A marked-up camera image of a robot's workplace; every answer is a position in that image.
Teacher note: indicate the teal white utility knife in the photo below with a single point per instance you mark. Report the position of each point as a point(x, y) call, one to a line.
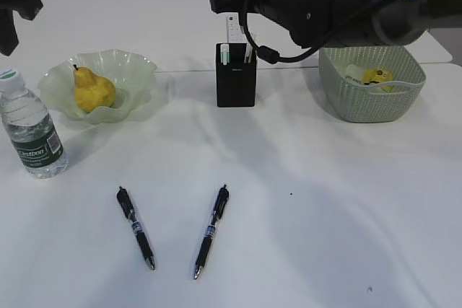
point(224, 53)

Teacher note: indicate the black square pen holder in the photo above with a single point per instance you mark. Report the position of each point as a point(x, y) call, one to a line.
point(236, 82)

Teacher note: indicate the pale green wavy glass plate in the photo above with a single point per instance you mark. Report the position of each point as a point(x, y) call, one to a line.
point(131, 74)

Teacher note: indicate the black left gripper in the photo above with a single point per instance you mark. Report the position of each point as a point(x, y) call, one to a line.
point(27, 9)

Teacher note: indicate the yellow pear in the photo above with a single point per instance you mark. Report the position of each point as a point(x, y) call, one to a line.
point(91, 90)

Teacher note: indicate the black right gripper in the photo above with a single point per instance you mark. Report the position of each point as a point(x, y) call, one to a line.
point(299, 1)

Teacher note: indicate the yellow-green utility knife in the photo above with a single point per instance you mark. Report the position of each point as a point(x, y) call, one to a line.
point(248, 52)

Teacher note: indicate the green woven plastic basket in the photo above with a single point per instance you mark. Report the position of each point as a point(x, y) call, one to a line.
point(378, 103)

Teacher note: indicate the clear plastic water bottle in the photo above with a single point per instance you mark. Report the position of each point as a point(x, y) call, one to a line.
point(30, 128)

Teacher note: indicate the yellow white waste paper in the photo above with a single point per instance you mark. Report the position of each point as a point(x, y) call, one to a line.
point(365, 77)

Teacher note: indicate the clear plastic ruler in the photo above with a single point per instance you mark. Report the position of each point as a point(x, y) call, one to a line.
point(233, 29)

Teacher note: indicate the blue black gel pen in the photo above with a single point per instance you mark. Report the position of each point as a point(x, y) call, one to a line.
point(206, 244)

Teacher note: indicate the blue black right robot arm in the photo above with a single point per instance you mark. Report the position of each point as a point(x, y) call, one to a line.
point(399, 23)

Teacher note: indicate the black gel pen left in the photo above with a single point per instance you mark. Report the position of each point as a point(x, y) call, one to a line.
point(129, 212)

